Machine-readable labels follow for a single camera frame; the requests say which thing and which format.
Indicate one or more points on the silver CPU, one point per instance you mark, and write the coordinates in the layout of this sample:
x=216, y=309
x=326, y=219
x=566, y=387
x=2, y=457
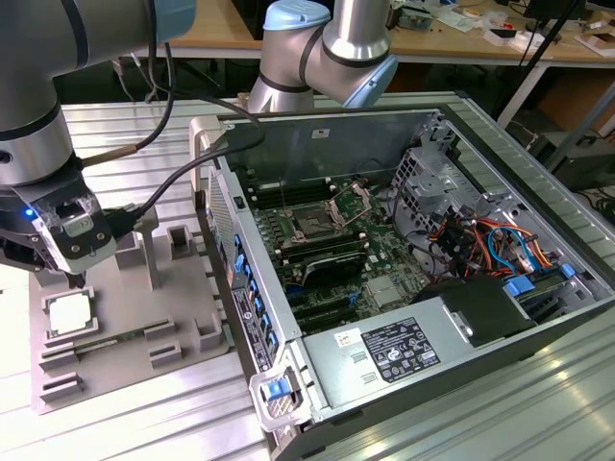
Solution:
x=71, y=315

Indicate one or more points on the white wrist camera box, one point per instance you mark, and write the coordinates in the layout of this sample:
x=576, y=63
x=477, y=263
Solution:
x=91, y=254

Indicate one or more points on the green motherboard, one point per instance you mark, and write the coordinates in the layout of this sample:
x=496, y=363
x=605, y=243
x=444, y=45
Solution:
x=384, y=259

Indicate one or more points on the black monitor stand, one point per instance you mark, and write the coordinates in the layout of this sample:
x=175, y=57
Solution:
x=552, y=7

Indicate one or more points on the silver chipset heatsink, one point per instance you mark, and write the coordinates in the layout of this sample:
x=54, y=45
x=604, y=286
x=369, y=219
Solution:
x=386, y=291

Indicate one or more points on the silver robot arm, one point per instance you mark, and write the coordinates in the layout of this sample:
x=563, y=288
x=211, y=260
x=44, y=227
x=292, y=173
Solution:
x=29, y=96

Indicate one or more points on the thin locking lever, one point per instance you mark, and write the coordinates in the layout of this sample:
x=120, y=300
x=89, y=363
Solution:
x=284, y=197

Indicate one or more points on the metal drive cage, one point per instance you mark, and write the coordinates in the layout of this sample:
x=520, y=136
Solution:
x=432, y=192

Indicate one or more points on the black RAM slot bank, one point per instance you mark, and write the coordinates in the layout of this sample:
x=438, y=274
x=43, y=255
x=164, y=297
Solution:
x=298, y=192
x=322, y=247

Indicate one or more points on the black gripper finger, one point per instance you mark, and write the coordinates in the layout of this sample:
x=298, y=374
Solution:
x=79, y=280

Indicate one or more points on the small blue clip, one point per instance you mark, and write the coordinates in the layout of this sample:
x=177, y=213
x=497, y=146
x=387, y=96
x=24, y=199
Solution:
x=567, y=270

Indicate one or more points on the grey parts rack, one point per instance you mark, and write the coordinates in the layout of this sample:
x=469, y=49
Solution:
x=125, y=307

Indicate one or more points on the green RAM stick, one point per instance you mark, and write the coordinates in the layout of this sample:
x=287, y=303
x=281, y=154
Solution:
x=120, y=337

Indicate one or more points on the small white box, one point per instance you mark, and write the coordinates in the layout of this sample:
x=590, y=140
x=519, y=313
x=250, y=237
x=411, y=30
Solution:
x=521, y=42

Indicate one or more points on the open PC case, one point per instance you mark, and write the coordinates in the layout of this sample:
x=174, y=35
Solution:
x=336, y=139

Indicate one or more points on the CPU socket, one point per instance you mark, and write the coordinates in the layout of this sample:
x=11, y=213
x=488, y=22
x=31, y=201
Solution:
x=312, y=223

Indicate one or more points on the black computer tower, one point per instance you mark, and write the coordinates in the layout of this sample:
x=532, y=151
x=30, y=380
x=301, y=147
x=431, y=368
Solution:
x=591, y=168

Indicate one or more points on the black fan shroud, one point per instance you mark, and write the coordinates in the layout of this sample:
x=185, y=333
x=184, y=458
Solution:
x=480, y=307

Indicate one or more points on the silver power supply unit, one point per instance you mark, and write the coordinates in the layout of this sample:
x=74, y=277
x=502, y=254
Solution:
x=346, y=379

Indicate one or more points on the blue case latch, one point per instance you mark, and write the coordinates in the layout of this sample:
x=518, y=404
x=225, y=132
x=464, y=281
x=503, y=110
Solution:
x=277, y=389

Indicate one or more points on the brown cardboard piece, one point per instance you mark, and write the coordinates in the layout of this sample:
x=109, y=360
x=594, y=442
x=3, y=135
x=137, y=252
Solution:
x=598, y=44

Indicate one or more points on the black expansion slot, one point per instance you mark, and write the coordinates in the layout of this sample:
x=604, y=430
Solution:
x=317, y=305
x=327, y=319

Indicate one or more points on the grey green circuit device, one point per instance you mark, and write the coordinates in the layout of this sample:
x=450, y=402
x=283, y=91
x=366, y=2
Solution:
x=413, y=19

